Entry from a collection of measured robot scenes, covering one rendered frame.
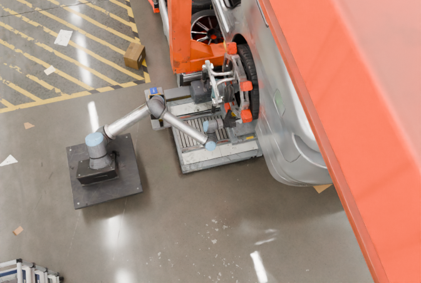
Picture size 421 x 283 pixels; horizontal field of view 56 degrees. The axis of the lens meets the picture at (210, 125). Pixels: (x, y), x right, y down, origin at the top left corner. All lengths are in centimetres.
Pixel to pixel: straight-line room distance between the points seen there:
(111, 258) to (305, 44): 354
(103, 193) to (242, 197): 131
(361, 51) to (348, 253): 380
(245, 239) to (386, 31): 357
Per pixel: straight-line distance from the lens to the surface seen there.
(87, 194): 366
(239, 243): 380
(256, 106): 320
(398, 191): 29
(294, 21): 38
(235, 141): 392
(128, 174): 365
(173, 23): 326
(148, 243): 378
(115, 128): 354
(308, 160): 260
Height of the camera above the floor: 372
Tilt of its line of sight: 63 degrees down
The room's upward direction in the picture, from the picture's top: 8 degrees clockwise
